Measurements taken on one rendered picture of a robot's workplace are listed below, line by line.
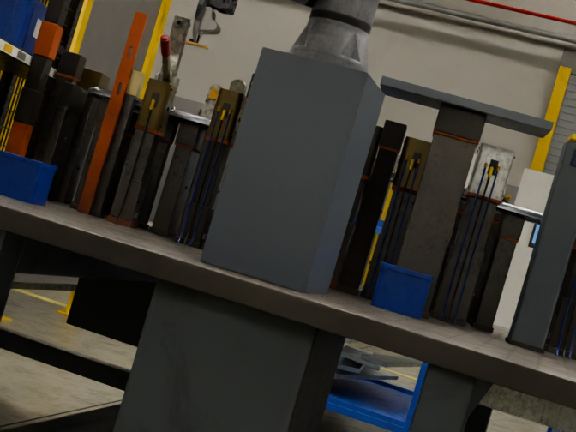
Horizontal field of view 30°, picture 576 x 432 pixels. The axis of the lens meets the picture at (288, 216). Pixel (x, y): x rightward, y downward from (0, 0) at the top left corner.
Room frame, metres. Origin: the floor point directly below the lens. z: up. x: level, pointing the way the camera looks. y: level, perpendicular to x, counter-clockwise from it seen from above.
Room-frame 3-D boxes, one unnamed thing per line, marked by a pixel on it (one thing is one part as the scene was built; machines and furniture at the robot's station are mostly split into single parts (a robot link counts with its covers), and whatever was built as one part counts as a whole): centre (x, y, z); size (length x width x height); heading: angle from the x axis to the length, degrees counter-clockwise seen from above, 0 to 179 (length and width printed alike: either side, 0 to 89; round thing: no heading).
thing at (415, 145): (2.47, -0.25, 0.89); 0.12 x 0.08 x 0.38; 173
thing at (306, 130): (1.99, 0.01, 0.90); 0.20 x 0.20 x 0.40; 76
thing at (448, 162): (2.30, -0.30, 0.92); 0.10 x 0.08 x 0.45; 83
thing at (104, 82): (2.88, 0.61, 0.88); 0.08 x 0.08 x 0.36; 83
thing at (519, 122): (2.30, -0.30, 1.16); 0.37 x 0.14 x 0.02; 83
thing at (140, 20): (2.58, 0.47, 0.95); 0.03 x 0.01 x 0.50; 83
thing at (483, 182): (2.45, -0.42, 0.90); 0.13 x 0.08 x 0.41; 173
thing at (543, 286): (2.27, -0.56, 0.92); 0.08 x 0.08 x 0.44; 83
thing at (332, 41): (1.99, 0.01, 1.15); 0.15 x 0.15 x 0.10
